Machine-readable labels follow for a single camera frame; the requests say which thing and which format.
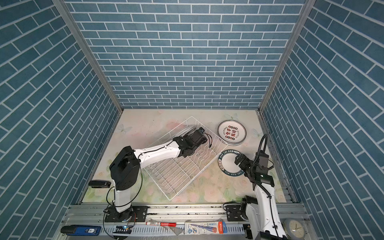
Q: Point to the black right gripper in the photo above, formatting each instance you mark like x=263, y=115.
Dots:
x=243, y=164

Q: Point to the white plate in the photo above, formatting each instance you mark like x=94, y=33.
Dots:
x=232, y=132
x=226, y=162
x=186, y=131

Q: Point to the white wire dish rack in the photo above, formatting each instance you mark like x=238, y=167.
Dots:
x=172, y=176

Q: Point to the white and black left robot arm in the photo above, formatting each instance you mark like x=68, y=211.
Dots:
x=129, y=164

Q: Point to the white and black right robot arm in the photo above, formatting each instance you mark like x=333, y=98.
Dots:
x=262, y=214

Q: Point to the small circuit board right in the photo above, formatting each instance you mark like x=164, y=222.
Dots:
x=248, y=231

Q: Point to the small circuit board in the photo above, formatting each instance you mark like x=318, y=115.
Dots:
x=248, y=231
x=127, y=230

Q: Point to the white analog clock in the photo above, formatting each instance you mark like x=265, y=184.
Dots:
x=294, y=229

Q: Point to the blue white red box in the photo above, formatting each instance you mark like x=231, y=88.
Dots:
x=205, y=228

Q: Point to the red marker pen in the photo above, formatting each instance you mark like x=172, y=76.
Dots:
x=162, y=224

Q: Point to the small circuit board left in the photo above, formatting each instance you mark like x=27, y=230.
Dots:
x=127, y=230

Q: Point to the blue black handheld device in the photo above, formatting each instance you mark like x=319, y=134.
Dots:
x=81, y=230

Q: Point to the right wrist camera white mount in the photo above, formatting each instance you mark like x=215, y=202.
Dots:
x=262, y=158

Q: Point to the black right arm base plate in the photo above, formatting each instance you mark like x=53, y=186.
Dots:
x=235, y=213

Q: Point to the white slotted cable duct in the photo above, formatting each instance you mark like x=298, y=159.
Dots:
x=158, y=231

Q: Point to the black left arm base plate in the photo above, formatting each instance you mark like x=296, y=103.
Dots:
x=133, y=214

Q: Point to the aluminium rail frame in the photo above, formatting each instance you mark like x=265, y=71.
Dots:
x=93, y=215

